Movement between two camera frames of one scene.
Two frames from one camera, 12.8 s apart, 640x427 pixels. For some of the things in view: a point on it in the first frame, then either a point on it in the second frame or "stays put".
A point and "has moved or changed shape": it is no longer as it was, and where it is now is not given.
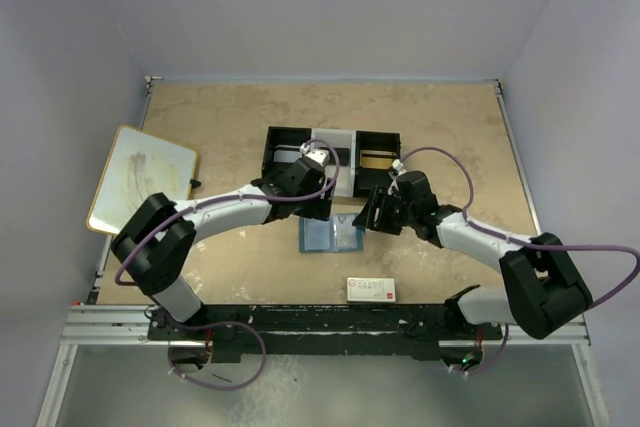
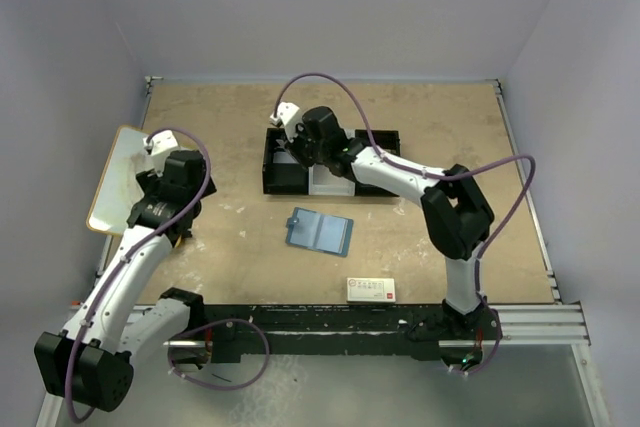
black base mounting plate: (328, 333) stays put
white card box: (371, 290) stays put
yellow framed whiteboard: (140, 164) stays put
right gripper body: (378, 214) to (298, 145)
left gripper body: (323, 202) to (143, 182)
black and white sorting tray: (366, 158) stays put
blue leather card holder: (337, 234) has moved or changed shape
